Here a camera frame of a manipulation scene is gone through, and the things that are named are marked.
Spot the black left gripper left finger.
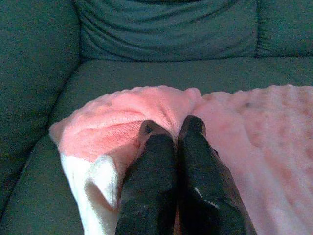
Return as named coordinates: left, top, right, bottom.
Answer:
left=114, top=119, right=179, bottom=235

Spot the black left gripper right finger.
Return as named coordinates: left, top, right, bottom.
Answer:
left=177, top=114, right=258, bottom=235

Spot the pink dotted pillow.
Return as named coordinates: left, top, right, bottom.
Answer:
left=48, top=84, right=313, bottom=235

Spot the dark green leather sofa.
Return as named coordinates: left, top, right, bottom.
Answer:
left=0, top=0, right=313, bottom=235

